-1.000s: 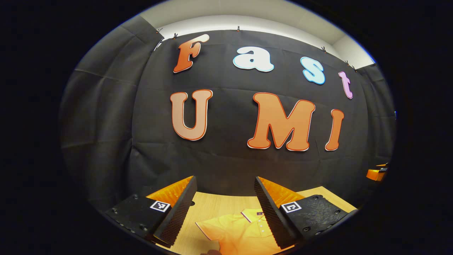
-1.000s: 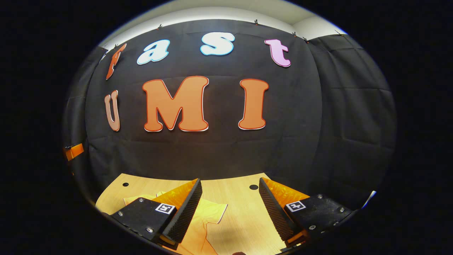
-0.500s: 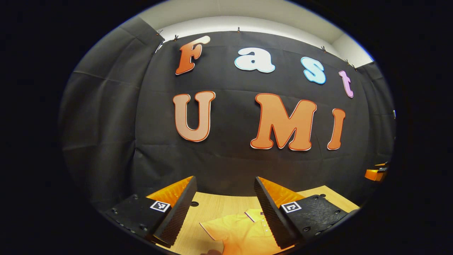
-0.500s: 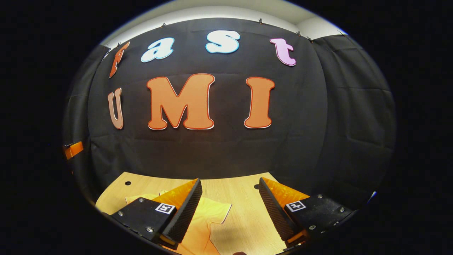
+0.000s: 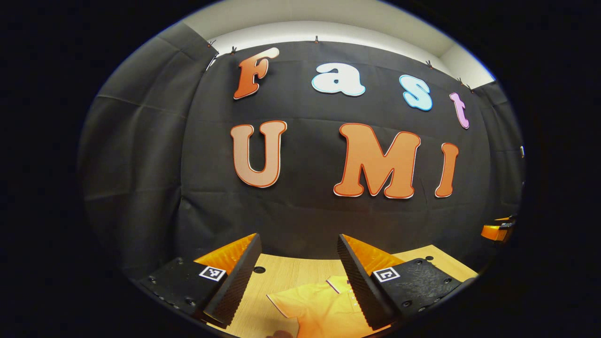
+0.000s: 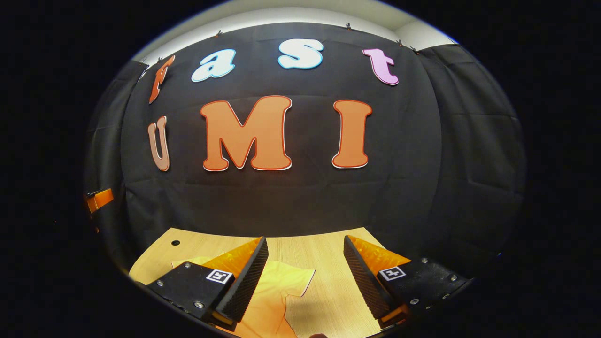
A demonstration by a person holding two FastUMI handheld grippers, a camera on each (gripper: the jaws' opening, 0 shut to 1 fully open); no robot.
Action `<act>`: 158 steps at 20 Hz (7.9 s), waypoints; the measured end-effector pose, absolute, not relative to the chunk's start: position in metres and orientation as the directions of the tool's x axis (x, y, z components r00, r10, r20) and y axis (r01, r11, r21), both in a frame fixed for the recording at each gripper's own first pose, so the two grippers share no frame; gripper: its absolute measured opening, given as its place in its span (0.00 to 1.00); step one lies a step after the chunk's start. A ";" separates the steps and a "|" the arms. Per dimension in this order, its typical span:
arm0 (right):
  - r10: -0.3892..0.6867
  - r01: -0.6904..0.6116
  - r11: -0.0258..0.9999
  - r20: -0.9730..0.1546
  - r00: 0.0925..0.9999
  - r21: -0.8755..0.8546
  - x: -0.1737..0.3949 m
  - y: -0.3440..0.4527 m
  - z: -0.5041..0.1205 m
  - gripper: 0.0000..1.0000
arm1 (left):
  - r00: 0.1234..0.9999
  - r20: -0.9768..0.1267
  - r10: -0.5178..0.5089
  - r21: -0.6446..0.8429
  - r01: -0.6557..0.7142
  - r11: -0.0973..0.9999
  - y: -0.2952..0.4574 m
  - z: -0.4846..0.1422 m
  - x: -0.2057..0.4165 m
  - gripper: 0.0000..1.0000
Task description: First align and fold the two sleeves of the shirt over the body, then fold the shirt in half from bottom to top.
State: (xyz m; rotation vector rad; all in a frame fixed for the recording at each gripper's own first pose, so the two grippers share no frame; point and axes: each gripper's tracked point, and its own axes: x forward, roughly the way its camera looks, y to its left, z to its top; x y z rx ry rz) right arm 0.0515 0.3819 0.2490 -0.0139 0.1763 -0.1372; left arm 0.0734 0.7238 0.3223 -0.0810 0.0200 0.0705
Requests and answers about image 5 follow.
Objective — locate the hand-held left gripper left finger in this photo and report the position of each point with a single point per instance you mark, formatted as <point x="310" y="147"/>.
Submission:
<point x="239" y="281"/>

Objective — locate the orange T-shirt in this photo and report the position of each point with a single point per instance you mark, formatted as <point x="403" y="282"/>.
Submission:
<point x="319" y="305"/>

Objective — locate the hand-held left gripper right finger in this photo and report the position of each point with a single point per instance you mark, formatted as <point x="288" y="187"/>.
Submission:
<point x="361" y="286"/>

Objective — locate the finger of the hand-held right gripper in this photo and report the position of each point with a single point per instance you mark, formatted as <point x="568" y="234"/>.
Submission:
<point x="493" y="232"/>
<point x="504" y="219"/>

